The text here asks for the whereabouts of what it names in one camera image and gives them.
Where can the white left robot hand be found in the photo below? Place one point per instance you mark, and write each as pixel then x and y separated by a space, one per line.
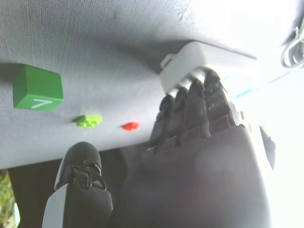
pixel 202 166

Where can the white power strip blue outlets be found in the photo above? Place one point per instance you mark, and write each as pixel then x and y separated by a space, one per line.
pixel 190 54

